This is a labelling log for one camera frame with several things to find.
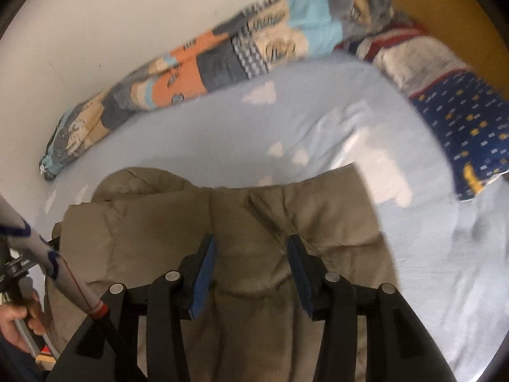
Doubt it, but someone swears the olive green puffer jacket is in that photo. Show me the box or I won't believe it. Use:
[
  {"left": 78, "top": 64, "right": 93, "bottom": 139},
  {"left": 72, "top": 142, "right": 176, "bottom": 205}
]
[{"left": 52, "top": 166, "right": 397, "bottom": 381}]

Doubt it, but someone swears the person's left hand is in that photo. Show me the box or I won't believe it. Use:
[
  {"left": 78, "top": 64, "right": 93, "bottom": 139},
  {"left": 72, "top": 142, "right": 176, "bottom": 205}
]
[{"left": 0, "top": 292, "right": 46, "bottom": 354}]

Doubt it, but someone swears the wooden headboard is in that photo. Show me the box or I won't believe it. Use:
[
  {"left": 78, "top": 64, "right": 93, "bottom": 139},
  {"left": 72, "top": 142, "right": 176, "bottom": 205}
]
[{"left": 392, "top": 0, "right": 508, "bottom": 97}]

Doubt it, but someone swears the white handheld gripper handle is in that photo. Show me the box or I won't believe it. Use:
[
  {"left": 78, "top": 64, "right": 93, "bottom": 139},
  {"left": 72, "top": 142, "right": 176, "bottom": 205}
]
[{"left": 1, "top": 199, "right": 111, "bottom": 357}]

